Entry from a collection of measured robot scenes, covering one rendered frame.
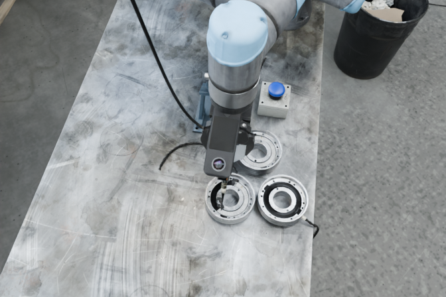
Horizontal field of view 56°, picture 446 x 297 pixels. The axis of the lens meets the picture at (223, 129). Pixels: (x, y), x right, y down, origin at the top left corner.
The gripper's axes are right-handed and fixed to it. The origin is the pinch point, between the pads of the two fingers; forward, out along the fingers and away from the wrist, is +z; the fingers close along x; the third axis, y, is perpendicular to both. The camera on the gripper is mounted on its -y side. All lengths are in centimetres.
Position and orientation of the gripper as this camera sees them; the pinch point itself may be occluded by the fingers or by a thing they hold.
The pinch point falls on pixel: (225, 160)
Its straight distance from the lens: 80.9
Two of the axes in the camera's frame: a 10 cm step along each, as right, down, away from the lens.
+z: -0.3, 5.1, 8.6
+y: 1.4, -8.5, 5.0
